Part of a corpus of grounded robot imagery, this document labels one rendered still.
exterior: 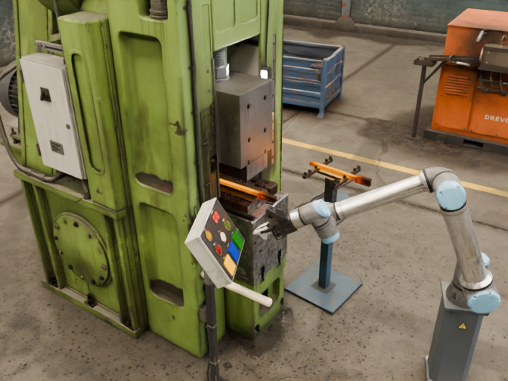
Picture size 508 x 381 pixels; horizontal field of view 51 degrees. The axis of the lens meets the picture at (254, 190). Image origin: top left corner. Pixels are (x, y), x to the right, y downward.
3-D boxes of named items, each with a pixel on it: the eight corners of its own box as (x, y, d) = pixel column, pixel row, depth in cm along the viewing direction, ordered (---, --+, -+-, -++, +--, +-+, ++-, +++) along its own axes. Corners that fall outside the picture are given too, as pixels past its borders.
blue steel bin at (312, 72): (343, 97, 717) (347, 43, 681) (323, 118, 656) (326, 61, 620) (262, 84, 763) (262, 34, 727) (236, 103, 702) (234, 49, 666)
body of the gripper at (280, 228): (275, 241, 254) (297, 232, 250) (266, 227, 251) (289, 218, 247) (277, 232, 261) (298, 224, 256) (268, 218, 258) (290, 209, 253)
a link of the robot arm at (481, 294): (494, 289, 269) (459, 165, 238) (505, 313, 254) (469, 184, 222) (463, 296, 274) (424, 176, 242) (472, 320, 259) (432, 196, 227)
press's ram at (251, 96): (280, 143, 305) (281, 74, 285) (241, 169, 277) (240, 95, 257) (221, 127, 325) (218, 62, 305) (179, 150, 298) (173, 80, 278)
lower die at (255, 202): (267, 201, 311) (267, 188, 307) (247, 216, 297) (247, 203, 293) (209, 181, 332) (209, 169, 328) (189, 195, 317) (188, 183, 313)
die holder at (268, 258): (286, 253, 341) (289, 193, 319) (253, 286, 314) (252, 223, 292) (217, 227, 368) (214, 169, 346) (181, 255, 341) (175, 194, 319)
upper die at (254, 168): (267, 167, 300) (267, 151, 295) (246, 181, 286) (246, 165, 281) (208, 149, 321) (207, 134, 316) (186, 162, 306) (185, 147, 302)
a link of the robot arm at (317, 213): (331, 221, 243) (320, 204, 239) (306, 230, 248) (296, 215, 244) (331, 209, 251) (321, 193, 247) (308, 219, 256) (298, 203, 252)
